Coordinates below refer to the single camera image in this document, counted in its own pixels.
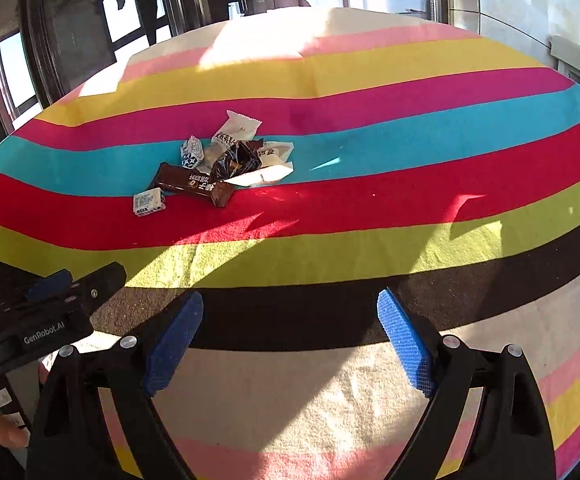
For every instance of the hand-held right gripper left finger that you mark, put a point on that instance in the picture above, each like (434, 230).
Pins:
(175, 342)

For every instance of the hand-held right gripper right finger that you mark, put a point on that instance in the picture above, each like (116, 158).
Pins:
(404, 345)

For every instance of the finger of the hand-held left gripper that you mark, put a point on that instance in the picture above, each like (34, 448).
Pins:
(100, 285)
(50, 284)

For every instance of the brown snack bar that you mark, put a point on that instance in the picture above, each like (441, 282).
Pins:
(192, 185)

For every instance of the person's left hand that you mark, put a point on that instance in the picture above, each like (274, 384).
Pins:
(2, 427)

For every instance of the small white blue packet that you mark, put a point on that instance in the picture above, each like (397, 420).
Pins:
(148, 202)

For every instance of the striped colourful cloth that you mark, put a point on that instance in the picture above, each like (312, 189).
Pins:
(320, 220)

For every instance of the white blue patterned packet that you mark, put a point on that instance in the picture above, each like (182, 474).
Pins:
(192, 152)

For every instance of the dark clear wrapper snack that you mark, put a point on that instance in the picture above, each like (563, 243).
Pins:
(235, 160)

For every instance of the flat white snack packet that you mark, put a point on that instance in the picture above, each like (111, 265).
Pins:
(260, 175)

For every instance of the tall white snack packet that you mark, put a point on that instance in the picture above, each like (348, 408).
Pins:
(237, 127)

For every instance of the white grey snack packet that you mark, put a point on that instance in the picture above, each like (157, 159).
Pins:
(275, 152)

